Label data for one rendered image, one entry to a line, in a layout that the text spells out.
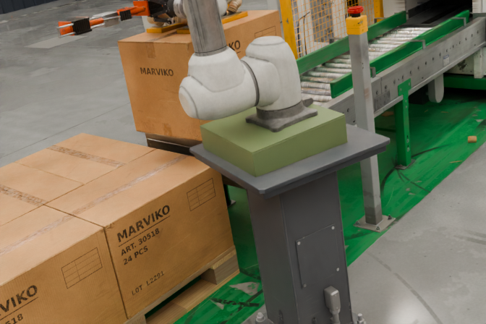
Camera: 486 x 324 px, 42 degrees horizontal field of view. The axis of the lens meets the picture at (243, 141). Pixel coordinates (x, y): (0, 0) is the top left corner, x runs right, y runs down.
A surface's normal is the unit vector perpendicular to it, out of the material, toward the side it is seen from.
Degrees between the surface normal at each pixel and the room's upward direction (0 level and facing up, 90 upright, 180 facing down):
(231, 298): 0
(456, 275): 0
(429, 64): 90
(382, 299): 0
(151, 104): 89
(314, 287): 90
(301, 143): 90
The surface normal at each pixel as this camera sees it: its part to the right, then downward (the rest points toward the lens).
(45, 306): 0.74, 0.13
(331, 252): 0.50, 0.24
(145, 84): -0.62, 0.35
